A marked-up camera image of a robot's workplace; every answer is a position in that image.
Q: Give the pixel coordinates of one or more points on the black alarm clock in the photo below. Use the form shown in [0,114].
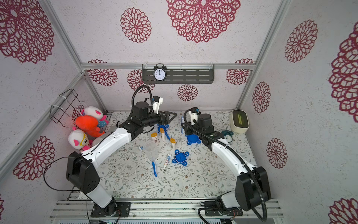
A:
[160,72]

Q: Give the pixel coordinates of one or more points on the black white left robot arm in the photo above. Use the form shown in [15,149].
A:
[82,168]

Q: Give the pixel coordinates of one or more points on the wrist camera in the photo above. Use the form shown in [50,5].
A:
[156,102]
[194,115]

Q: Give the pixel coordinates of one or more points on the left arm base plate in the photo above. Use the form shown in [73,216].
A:
[117,209]

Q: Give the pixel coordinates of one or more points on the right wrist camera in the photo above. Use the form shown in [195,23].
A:
[194,115]

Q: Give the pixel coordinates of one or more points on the black wire basket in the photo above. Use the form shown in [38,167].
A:
[69,106]

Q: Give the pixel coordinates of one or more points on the blue lid right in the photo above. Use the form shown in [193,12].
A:
[193,139]

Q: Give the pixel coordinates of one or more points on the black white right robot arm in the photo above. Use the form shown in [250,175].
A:
[252,186]

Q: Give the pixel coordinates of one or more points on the cream box green window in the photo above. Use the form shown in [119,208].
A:
[239,122]

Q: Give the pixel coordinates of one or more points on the blue lid front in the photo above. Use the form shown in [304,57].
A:
[180,157]

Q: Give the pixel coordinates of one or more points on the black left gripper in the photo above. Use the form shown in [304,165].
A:
[165,120]

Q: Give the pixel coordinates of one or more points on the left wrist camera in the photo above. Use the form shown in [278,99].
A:
[156,102]

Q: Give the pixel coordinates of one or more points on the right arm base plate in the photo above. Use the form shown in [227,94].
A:
[214,209]

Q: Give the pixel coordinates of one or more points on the red orange plush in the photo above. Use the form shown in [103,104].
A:
[89,125]

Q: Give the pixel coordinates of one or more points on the grey wall shelf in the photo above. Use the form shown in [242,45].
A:
[180,74]

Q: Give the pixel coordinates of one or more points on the white plush yellow glasses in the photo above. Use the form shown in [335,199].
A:
[79,140]

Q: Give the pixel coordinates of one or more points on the small toothpaste tube front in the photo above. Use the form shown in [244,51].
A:
[168,159]

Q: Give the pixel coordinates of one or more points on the white pink plush top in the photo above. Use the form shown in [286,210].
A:
[94,112]

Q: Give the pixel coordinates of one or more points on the teal small object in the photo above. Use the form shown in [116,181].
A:
[228,135]

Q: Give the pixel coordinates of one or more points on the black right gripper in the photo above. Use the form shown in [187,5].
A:
[222,134]

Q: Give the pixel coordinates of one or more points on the clear plastic container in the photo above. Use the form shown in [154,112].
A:
[99,139]
[151,150]

